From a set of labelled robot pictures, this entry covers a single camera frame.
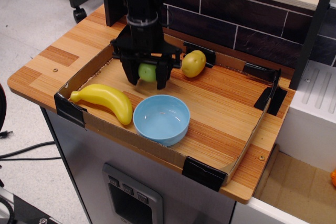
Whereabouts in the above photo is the orange toy object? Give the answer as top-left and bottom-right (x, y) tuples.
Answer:
(330, 170), (336, 187)

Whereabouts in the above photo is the light blue bowl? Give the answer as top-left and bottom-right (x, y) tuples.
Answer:
(133, 94), (191, 146)

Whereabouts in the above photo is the green plastic pear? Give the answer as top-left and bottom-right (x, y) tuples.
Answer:
(138, 63), (156, 82)

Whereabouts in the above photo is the yellow plastic banana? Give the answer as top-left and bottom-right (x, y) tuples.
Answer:
(70, 84), (133, 125)

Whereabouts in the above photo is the cardboard fence with black tape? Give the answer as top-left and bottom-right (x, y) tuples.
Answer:
(54, 20), (288, 193)

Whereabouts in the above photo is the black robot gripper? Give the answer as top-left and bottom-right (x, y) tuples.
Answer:
(111, 15), (182, 90)

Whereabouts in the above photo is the white toy sink unit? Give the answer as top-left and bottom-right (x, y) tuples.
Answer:
(277, 61), (335, 172)

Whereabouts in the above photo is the yellow plastic potato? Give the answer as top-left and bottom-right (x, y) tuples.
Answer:
(181, 50), (206, 78)

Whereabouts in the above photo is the black floor cable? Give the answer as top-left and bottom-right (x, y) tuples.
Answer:
(0, 141), (62, 162)

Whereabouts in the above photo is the grey control panel with buttons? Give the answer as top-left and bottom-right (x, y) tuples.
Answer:
(102, 163), (164, 223)

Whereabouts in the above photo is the black vertical post right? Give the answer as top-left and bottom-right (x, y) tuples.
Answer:
(289, 0), (331, 90)

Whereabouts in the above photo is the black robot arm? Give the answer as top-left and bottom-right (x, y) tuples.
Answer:
(111, 0), (182, 90)

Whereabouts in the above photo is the black power plug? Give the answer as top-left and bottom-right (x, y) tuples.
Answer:
(0, 131), (13, 139)

